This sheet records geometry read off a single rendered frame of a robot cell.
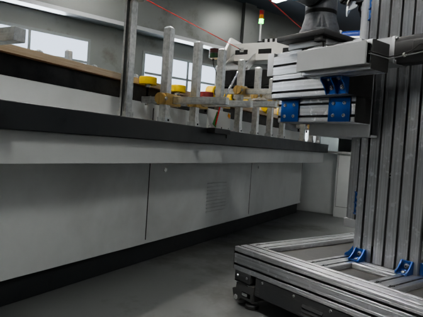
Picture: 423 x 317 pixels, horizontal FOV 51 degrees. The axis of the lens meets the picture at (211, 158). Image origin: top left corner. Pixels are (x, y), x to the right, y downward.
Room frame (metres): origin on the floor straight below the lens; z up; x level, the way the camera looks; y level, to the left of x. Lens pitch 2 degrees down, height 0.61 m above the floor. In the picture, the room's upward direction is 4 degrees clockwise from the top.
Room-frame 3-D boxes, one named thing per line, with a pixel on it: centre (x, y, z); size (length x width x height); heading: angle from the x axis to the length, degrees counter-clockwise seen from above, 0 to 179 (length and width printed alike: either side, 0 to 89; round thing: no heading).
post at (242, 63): (2.60, -0.14, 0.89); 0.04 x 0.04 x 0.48; 61
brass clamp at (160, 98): (1.96, 0.21, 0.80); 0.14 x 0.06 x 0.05; 151
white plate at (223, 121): (2.34, -0.03, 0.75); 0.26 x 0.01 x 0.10; 151
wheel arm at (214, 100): (1.94, 0.14, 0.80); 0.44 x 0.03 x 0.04; 61
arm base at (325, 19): (1.67, -0.37, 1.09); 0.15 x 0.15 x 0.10
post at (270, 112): (3.04, -0.38, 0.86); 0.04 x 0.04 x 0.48; 61
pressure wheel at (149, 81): (2.04, 0.31, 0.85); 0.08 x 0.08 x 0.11
